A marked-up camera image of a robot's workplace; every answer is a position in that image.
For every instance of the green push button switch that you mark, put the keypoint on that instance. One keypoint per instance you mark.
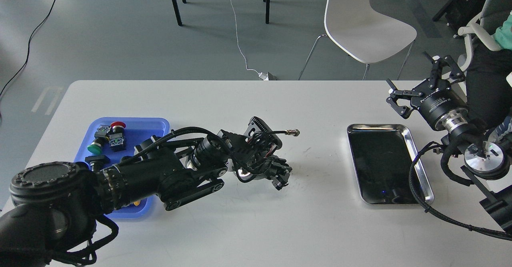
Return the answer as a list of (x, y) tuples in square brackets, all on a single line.
[(100, 139)]

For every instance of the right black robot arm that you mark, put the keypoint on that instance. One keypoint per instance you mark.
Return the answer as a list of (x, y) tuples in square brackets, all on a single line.
[(466, 156)]

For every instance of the red mushroom push button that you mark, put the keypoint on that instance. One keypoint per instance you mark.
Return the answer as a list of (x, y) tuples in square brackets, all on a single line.
[(116, 137)]

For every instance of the white plastic chair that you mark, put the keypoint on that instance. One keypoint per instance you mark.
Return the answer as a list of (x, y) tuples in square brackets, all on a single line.
[(365, 34)]

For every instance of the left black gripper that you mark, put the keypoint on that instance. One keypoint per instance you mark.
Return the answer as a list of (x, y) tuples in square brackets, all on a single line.
[(253, 153)]

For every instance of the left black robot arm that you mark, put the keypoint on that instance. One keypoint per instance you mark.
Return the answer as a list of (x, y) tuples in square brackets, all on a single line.
[(60, 208)]

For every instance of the black square push button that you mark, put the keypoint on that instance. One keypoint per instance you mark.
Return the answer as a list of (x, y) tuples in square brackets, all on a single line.
[(97, 162)]

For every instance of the grey office chair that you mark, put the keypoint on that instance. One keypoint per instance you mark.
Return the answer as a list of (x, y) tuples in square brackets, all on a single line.
[(490, 28)]

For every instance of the shiny metal tray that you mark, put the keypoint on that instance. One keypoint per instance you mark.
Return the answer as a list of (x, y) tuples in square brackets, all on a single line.
[(382, 155)]

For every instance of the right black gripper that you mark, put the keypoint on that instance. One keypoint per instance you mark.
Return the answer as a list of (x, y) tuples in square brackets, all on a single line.
[(438, 99)]

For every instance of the seated person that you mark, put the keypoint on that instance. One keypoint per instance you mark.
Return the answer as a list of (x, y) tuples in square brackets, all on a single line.
[(489, 95)]

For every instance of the blue plastic tray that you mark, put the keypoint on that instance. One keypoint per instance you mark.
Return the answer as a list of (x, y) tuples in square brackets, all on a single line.
[(137, 130)]

